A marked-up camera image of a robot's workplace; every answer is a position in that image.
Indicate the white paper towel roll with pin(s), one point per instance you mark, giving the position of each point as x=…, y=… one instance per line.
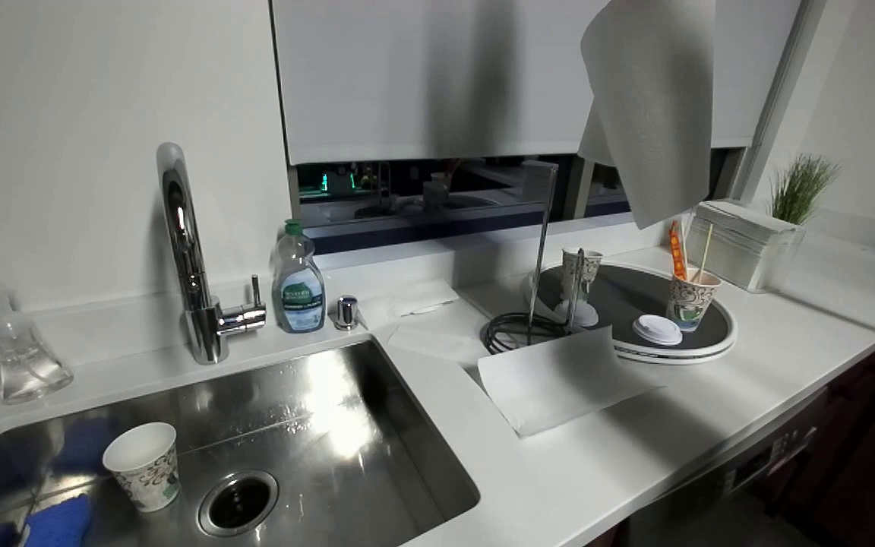
x=651, y=100

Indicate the loose white paper towel sheet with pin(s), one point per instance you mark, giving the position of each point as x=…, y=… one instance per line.
x=555, y=383

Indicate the small chrome knob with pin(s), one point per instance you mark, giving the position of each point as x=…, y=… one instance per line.
x=344, y=312

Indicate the green dish soap bottle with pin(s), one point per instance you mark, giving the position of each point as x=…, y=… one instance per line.
x=299, y=289

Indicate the tall patterned cup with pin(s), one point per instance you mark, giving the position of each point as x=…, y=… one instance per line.
x=580, y=274

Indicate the black round tray white rim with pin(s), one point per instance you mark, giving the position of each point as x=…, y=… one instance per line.
x=629, y=299

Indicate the white roller blind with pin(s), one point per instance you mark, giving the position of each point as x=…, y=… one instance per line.
x=438, y=76

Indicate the stainless steel sink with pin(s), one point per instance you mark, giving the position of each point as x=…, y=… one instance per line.
x=357, y=456

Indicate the small white round lid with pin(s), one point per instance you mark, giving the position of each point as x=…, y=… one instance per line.
x=659, y=328

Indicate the orange plastic utensil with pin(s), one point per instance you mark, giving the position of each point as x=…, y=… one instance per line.
x=675, y=251

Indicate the chrome kitchen faucet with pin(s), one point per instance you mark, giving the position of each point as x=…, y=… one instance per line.
x=197, y=274

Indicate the wooden chopstick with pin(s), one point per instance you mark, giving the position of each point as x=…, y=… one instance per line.
x=704, y=252

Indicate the round sink drain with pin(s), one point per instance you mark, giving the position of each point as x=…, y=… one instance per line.
x=237, y=503

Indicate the white planter box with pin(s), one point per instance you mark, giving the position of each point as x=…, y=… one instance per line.
x=747, y=243

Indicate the patterned paper cup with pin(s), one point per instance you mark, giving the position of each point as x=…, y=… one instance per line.
x=145, y=470

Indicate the green grass plant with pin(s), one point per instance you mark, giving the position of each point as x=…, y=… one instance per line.
x=799, y=189

